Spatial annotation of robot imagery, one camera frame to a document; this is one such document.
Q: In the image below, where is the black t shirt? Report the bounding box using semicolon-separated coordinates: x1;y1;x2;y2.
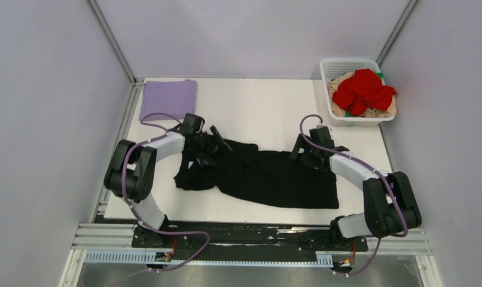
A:
174;140;339;209

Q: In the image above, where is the left aluminium corner post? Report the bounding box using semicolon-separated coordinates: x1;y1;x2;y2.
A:
86;0;137;85

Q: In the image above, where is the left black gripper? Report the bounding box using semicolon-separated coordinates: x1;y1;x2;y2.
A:
190;127;231;168

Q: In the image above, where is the aluminium frame rail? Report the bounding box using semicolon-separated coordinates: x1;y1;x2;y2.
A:
72;224;134;250

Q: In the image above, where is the right aluminium corner post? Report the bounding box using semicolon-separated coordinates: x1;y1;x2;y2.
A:
376;0;420;67

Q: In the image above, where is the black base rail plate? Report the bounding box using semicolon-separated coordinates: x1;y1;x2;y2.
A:
132;221;368;262

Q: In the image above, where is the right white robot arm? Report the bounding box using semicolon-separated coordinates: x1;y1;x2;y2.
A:
290;126;422;250

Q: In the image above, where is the white plastic basket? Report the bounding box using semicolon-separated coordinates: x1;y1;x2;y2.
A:
319;58;397;127

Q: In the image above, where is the folded purple t shirt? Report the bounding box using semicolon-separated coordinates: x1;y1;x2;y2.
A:
139;80;198;121

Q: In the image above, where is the slotted cable duct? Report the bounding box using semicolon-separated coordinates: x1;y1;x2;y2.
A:
84;249;334;268

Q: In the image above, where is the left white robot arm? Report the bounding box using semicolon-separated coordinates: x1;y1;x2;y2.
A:
103;113;232;247

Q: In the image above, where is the aluminium corner post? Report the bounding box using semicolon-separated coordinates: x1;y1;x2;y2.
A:
376;0;420;67
86;0;137;85

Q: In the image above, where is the beige t shirt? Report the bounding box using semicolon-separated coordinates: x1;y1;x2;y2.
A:
326;72;396;118

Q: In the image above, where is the red t shirt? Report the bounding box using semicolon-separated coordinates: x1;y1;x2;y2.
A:
332;69;397;117

